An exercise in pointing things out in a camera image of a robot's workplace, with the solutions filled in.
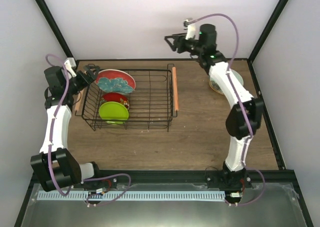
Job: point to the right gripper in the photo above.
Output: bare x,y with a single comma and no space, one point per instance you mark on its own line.
180,40

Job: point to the large red blue-flower plate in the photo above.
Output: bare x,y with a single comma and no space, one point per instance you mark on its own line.
115,81

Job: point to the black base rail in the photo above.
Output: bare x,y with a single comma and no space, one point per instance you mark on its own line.
175,178

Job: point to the left black frame post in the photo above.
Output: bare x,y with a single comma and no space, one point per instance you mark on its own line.
43,7

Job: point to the light blue plate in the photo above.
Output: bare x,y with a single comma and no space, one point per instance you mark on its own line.
237,75

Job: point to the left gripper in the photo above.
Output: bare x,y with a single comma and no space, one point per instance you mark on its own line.
86,81

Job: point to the small red floral plate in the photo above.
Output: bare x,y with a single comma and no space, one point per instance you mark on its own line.
115,97

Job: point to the right wooden rack handle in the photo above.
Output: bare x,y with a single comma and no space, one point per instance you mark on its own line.
175,89

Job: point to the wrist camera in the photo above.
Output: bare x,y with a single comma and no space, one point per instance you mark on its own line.
190,28
70,64

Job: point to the black frame post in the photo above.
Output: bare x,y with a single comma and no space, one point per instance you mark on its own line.
280,6
43,7

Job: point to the right black frame post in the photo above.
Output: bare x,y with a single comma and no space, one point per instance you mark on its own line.
280,6

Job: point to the lime green plate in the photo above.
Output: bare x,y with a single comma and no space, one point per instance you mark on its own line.
113,112

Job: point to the metal front panel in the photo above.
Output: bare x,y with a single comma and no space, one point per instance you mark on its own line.
270,205

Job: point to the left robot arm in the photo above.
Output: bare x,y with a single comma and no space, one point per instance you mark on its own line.
54,166

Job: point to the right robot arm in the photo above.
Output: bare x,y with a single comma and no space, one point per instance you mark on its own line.
245,116

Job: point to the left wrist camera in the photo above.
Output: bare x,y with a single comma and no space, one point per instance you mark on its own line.
70,64

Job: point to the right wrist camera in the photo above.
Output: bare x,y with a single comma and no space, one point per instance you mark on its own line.
190,28

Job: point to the black wire dish rack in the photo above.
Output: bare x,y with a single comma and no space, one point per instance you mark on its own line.
151,103

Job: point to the light blue slotted strip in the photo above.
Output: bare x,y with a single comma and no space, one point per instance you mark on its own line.
81,195

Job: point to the beige floral plate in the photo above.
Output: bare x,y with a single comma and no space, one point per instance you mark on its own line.
214,86

